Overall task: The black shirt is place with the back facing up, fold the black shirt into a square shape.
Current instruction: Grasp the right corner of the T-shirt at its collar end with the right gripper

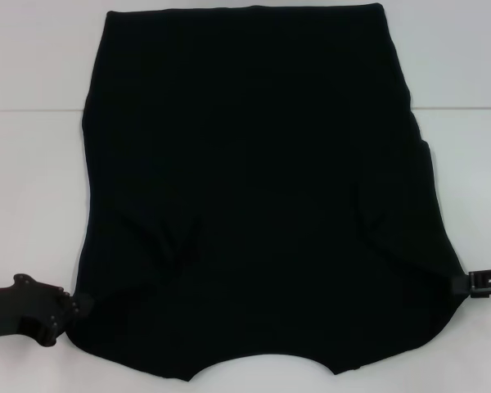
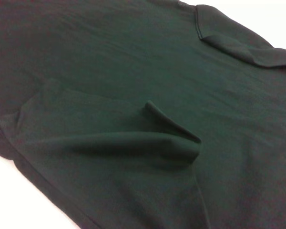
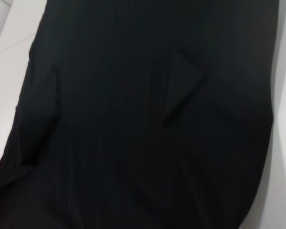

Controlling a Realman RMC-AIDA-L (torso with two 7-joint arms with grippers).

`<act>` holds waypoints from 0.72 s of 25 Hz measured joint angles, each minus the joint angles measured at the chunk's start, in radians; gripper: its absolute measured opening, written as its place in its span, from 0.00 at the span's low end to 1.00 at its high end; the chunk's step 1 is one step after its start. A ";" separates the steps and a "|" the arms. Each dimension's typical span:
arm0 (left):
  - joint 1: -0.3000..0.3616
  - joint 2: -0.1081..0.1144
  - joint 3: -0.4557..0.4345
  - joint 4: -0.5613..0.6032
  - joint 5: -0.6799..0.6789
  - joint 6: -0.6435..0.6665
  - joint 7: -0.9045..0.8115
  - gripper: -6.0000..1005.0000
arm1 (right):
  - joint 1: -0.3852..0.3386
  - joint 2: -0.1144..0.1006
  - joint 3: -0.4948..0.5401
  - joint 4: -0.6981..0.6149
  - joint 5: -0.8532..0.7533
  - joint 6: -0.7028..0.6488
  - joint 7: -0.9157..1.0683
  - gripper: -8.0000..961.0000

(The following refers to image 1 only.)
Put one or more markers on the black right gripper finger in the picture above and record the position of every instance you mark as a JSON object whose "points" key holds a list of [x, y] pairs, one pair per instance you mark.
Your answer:
{"points": [[478, 284]]}

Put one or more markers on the black shirt with FREE print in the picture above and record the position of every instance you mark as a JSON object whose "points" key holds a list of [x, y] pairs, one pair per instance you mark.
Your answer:
{"points": [[249, 163]]}

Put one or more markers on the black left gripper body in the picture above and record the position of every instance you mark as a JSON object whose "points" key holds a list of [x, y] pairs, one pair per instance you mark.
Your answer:
{"points": [[24, 299]]}

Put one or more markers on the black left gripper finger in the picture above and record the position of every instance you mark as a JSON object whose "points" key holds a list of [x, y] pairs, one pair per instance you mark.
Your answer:
{"points": [[43, 331], [79, 307]]}

